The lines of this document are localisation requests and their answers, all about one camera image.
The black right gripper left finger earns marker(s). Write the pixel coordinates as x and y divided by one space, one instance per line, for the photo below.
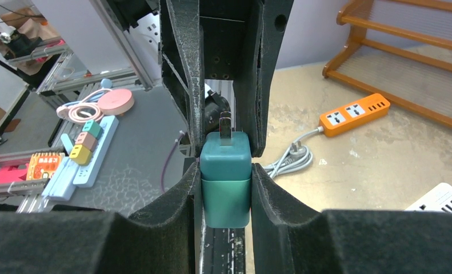
162 237

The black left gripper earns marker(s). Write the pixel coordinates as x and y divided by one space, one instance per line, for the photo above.
242 40

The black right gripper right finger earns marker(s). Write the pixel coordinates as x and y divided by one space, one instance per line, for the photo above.
291 237

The dark blue charger plug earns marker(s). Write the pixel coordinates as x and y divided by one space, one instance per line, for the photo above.
225 164

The white power strip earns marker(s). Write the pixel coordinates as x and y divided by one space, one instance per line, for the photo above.
439 199

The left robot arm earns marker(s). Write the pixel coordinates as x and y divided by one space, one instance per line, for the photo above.
218 109

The pale blue power strip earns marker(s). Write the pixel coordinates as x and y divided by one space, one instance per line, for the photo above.
81 167

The orange power strip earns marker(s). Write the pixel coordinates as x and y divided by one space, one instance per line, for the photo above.
354 114

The orange snack packet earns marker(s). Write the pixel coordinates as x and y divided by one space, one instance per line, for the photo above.
43 165

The wooden shoe rack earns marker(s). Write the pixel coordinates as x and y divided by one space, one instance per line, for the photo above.
401 50

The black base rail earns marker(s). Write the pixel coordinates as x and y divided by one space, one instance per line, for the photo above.
222 251

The pink round cable reel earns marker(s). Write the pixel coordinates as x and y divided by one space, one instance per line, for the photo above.
107 101

